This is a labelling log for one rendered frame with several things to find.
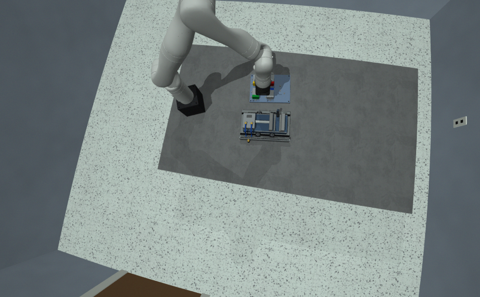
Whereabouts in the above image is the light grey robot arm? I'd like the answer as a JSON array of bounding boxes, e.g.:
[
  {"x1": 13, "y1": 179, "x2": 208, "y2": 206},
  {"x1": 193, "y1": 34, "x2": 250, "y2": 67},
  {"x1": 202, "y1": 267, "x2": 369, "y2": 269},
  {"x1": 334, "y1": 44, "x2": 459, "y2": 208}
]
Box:
[{"x1": 151, "y1": 0, "x2": 273, "y2": 104}]

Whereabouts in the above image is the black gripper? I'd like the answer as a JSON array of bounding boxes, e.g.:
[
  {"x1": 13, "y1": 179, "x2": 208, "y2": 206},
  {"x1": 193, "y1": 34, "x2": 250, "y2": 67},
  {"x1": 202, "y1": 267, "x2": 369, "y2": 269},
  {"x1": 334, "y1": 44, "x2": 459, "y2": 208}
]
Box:
[{"x1": 254, "y1": 77, "x2": 271, "y2": 95}]

